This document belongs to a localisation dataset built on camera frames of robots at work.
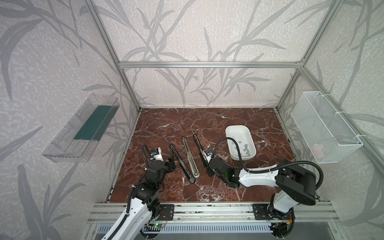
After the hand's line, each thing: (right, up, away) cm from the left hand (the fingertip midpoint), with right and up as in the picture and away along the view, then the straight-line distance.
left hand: (170, 152), depth 83 cm
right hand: (+20, -3, +4) cm, 20 cm away
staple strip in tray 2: (+47, -3, +13) cm, 49 cm away
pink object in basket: (+75, +3, -10) cm, 76 cm away
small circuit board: (-3, -32, -12) cm, 34 cm away
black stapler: (+16, -1, +13) cm, 21 cm away
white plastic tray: (+48, +7, +22) cm, 53 cm away
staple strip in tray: (+46, 0, +14) cm, 48 cm away
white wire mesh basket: (+71, +10, -21) cm, 75 cm away
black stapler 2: (+6, -10, +5) cm, 13 cm away
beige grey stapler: (+12, -9, +6) cm, 16 cm away
